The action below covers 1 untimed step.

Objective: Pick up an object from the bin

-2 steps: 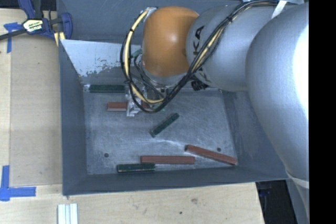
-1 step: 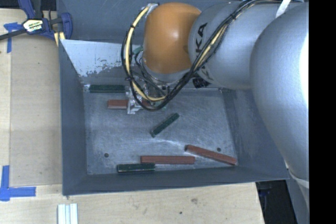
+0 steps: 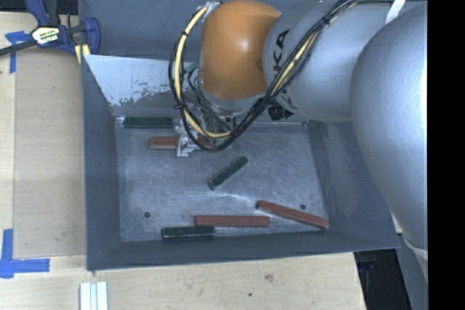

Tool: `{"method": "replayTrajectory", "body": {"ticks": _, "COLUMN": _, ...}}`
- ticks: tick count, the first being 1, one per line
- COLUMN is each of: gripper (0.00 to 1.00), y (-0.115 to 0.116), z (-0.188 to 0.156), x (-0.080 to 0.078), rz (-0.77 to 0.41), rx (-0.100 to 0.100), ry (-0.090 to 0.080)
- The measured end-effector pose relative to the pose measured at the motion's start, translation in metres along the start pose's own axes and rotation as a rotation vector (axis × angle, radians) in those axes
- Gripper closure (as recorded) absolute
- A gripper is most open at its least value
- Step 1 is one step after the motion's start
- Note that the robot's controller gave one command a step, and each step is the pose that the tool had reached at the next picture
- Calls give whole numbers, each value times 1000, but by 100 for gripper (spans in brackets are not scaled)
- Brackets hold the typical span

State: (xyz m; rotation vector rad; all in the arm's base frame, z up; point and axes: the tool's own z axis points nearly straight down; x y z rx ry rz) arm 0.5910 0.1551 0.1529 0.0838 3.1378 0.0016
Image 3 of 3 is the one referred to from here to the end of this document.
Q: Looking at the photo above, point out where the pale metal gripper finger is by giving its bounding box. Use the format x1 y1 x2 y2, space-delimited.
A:
176 141 200 158
174 119 191 139

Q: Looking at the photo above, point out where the red-brown block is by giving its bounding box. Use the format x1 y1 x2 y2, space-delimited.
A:
149 135 211 151
193 214 271 229
254 200 330 230

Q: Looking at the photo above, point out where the dark green flat block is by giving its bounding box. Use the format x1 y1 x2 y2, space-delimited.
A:
161 225 217 240
123 116 175 130
207 155 250 192

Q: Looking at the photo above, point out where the grey metal bin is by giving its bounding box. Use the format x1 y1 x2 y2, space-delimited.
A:
76 0 403 272

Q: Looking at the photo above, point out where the pale wood flat board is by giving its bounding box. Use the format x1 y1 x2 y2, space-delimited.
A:
13 49 89 259

